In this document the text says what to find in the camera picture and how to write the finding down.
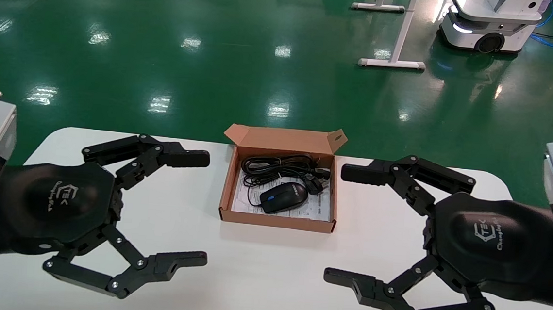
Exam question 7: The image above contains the white T-shaped stand leg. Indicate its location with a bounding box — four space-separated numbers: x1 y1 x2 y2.
357 0 431 72

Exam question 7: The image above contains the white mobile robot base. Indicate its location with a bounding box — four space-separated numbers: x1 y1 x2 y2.
437 0 545 58

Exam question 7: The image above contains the black wired computer mouse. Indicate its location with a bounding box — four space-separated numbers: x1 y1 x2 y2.
245 173 311 217

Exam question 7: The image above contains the brown cardboard box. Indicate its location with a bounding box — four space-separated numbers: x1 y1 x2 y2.
217 121 349 235

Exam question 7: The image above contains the black power cable with plug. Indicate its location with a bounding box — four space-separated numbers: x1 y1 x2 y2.
239 150 332 196

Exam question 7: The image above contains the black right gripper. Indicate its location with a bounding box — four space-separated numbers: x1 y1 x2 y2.
321 149 553 310

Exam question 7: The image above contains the white printed paper sheet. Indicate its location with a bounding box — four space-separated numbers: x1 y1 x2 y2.
230 171 333 222

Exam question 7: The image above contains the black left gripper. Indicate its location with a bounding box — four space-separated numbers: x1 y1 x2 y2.
0 125 216 306

